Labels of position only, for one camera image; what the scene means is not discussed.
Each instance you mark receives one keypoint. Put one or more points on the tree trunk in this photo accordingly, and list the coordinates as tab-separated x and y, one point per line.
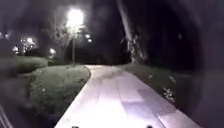
131	36

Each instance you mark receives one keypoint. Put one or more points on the pale paved slab path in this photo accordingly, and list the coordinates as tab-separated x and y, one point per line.
113	100

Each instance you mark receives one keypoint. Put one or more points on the street lamp pole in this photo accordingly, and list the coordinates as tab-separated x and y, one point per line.
73	50

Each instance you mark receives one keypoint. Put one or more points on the grass verge with leaves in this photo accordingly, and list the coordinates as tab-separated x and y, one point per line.
160	80

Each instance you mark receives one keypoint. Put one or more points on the robot's own part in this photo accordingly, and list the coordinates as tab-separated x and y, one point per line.
75	127
149	127

